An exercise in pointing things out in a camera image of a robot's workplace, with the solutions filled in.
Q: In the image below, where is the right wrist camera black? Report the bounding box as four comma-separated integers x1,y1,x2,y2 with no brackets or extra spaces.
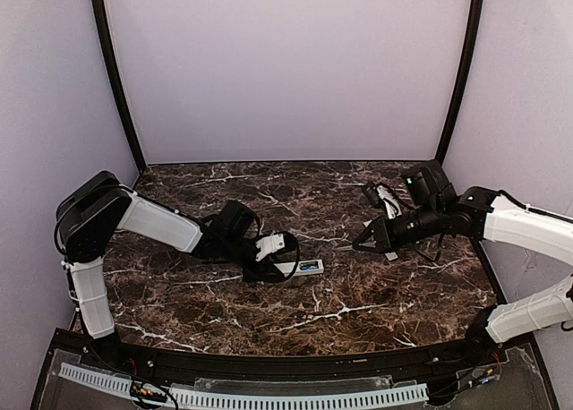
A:
362,182,402,219

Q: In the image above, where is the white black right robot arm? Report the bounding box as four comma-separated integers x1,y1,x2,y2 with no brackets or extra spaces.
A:
353,160,572,345

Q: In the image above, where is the white remote control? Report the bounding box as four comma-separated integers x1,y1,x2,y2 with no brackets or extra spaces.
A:
275,260,324,277

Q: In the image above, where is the black front mounting rail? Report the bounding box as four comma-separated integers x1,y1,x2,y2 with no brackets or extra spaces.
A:
99,342,473,383

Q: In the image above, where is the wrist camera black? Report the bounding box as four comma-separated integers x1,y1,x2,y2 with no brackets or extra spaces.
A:
362,182,402,219
255,233,286,262

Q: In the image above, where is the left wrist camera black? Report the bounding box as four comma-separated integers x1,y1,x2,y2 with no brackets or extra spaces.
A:
255,233,286,262

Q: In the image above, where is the white slotted cable duct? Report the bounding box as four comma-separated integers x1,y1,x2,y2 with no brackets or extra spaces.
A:
58,363,429,409

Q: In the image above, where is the black corner frame post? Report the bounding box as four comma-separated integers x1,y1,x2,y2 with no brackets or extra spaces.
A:
90,0,147,173

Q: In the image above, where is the black right corner post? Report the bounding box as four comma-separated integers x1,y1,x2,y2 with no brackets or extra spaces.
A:
434,0,484,165

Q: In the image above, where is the blue battery in remote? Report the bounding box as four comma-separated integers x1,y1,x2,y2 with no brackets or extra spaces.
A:
299,260,323,274

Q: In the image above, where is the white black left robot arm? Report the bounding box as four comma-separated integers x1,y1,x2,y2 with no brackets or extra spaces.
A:
54,171,286,339

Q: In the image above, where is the clear handled tester screwdriver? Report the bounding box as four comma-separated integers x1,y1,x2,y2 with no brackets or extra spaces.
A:
337,245,354,252

